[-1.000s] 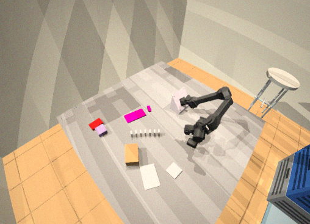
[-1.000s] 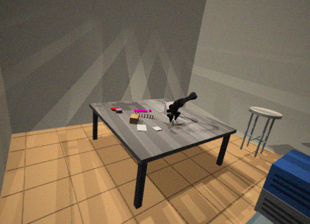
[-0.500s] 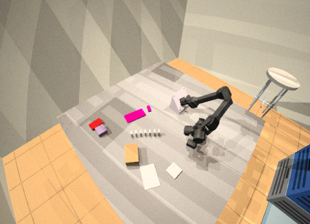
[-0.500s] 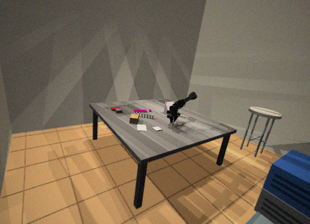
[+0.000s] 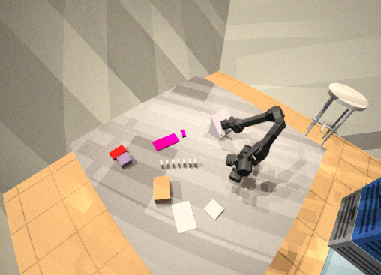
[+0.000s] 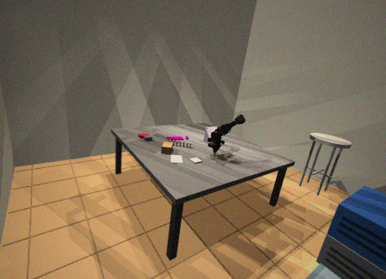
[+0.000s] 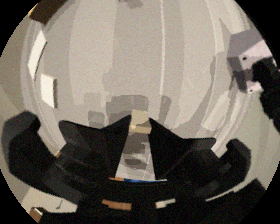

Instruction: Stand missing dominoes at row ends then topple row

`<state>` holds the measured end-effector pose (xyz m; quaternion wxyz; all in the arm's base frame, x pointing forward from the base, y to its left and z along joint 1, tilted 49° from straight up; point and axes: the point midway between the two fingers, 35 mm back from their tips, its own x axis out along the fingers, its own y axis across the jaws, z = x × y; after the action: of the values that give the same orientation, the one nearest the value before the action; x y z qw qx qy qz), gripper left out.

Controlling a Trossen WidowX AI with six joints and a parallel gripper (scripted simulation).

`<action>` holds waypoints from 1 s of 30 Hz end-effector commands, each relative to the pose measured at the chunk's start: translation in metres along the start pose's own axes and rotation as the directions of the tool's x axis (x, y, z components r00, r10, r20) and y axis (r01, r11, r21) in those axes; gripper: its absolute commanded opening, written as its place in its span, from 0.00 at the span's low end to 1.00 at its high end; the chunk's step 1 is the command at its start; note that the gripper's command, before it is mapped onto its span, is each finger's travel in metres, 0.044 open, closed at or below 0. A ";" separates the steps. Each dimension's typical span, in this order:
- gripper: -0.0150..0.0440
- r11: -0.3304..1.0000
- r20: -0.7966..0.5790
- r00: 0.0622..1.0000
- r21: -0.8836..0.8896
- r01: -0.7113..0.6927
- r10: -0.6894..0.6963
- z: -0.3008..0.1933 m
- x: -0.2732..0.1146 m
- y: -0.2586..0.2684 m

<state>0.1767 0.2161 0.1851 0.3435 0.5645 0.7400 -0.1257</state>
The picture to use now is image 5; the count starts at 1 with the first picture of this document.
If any red flat block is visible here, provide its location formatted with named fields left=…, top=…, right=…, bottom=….
left=109, top=145, right=128, bottom=160

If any tan wooden block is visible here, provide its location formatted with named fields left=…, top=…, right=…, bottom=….
left=153, top=176, right=171, bottom=204

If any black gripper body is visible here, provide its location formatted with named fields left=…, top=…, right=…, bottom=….
left=229, top=157, right=243, bottom=183

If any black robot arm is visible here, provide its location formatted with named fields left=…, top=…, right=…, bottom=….
left=221, top=106, right=286, bottom=177

